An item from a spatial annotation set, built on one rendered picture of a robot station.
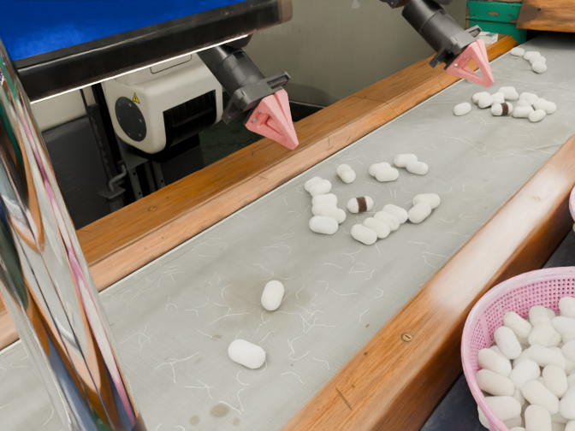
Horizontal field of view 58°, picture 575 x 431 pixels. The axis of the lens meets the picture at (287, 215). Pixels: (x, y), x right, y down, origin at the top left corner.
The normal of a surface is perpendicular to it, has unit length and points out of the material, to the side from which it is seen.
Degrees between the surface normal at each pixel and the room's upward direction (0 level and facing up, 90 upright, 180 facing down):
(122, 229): 0
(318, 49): 90
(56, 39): 58
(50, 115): 90
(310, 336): 0
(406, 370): 0
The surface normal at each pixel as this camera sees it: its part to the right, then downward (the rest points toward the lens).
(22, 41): 0.58, -0.20
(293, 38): -0.61, 0.46
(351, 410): -0.08, -0.85
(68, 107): 0.79, 0.26
